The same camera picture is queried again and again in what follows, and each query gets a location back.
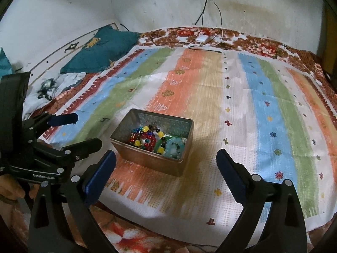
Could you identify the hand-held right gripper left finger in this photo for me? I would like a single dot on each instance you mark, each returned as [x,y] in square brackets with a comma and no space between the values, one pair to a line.
[100,179]

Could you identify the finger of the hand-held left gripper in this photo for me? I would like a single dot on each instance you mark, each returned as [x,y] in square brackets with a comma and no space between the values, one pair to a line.
[63,119]
[84,147]

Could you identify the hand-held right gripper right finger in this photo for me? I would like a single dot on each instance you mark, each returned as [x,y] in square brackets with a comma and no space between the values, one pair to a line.
[231,176]

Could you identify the metal tin box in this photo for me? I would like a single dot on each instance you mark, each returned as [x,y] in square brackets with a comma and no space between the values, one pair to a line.
[158,166]

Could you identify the green jade bangle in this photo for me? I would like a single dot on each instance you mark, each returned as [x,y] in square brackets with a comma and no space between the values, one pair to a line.
[158,144]

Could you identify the person's left hand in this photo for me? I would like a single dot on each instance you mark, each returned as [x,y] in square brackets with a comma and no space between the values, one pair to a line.
[10,189]

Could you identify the white crumpled cloth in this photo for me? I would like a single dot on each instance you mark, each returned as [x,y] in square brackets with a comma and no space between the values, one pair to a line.
[68,80]

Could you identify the white decorated board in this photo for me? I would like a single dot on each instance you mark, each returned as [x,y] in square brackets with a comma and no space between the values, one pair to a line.
[47,58]

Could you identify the teal pillow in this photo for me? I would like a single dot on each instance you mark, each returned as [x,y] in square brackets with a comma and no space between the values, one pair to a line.
[5,63]
[100,52]

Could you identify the colourful striped cloth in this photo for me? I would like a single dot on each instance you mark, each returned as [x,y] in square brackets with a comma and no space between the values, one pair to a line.
[210,97]

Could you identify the white charger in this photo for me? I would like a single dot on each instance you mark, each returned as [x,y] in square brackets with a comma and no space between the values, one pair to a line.
[202,38]

